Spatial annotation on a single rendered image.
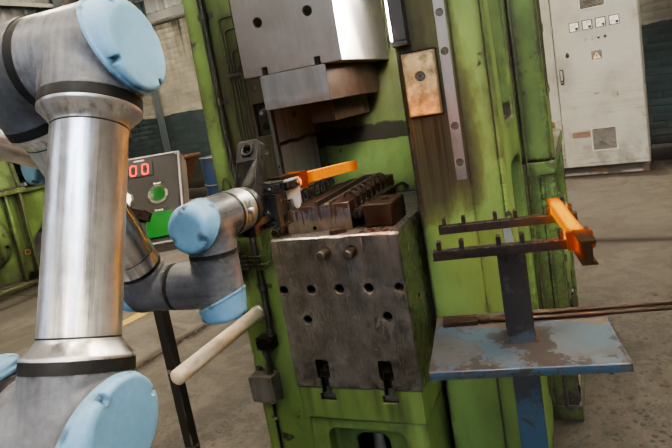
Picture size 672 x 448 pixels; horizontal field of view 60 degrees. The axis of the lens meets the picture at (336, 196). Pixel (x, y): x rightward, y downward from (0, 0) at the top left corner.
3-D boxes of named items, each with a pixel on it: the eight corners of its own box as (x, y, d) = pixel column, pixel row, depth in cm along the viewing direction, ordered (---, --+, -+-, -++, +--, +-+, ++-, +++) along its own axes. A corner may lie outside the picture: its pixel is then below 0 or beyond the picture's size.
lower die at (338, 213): (353, 228, 160) (347, 198, 158) (288, 233, 168) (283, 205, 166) (396, 195, 198) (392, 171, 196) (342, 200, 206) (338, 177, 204)
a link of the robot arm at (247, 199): (203, 193, 96) (245, 189, 92) (219, 189, 100) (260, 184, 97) (212, 238, 97) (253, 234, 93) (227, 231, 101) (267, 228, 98)
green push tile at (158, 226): (173, 234, 163) (171, 209, 166) (146, 238, 163) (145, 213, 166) (175, 236, 164) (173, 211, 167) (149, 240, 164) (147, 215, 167)
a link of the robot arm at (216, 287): (199, 311, 98) (186, 247, 97) (258, 308, 94) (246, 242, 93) (172, 329, 91) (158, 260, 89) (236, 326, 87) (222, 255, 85)
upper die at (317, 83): (331, 99, 154) (324, 63, 152) (265, 110, 162) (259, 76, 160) (379, 91, 192) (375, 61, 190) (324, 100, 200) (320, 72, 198)
